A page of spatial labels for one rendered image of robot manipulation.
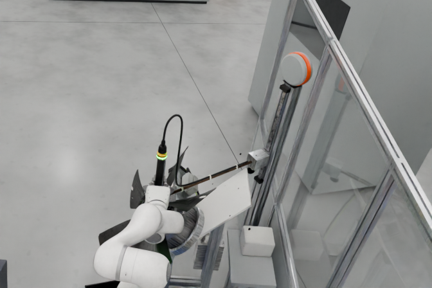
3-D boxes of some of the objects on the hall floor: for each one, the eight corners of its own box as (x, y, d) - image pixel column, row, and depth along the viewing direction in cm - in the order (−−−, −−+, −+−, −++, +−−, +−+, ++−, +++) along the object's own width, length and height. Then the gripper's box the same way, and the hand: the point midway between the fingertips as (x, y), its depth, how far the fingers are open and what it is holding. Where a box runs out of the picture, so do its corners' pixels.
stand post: (195, 327, 304) (224, 207, 237) (195, 341, 296) (225, 220, 230) (188, 327, 303) (216, 206, 236) (188, 340, 296) (216, 219, 229)
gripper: (177, 204, 186) (179, 173, 200) (136, 200, 184) (141, 169, 198) (175, 216, 190) (177, 184, 205) (135, 212, 188) (139, 181, 203)
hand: (159, 180), depth 200 cm, fingers closed on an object, 4 cm apart
